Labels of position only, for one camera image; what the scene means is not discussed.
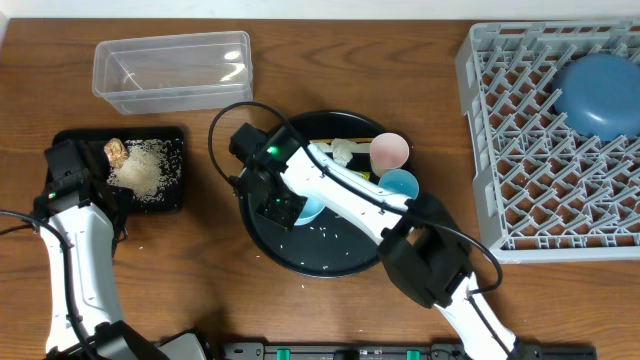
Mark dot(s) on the pile of rice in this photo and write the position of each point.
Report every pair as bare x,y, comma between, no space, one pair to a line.
152,170

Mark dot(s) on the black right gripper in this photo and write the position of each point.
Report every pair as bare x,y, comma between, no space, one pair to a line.
279,210

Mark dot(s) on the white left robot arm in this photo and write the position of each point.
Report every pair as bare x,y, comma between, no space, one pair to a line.
81,219

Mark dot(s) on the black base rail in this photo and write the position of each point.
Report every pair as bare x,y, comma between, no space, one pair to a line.
259,351

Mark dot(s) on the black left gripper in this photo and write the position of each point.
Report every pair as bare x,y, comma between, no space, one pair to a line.
107,201

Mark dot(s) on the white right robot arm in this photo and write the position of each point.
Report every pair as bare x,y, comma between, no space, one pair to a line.
423,252

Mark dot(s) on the light blue small bowl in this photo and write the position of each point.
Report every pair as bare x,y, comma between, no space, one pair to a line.
310,211

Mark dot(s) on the white plastic spoon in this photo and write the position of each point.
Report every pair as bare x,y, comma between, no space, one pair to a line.
358,148

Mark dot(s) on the crumpled white tissue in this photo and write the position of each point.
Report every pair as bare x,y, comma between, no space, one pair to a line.
342,151

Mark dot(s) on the yellow snack wrapper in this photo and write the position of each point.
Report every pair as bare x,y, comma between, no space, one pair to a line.
363,174

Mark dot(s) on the pink cup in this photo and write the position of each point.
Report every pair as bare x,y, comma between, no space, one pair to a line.
388,151

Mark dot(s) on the brown food scrap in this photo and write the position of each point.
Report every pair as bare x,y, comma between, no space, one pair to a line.
116,152

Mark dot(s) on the large dark blue bowl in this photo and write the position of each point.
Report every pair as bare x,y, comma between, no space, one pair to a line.
599,96

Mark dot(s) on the grey dishwasher rack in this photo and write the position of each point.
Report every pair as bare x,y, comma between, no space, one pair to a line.
544,193

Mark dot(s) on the light blue cup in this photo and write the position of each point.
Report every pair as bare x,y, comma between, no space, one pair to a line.
400,181

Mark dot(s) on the clear plastic bin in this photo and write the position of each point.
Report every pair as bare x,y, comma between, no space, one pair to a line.
174,73

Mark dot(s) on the round black serving tray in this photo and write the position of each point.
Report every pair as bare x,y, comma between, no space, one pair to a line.
328,246

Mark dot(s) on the black rectangular waste tray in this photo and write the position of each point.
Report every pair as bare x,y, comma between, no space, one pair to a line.
96,139

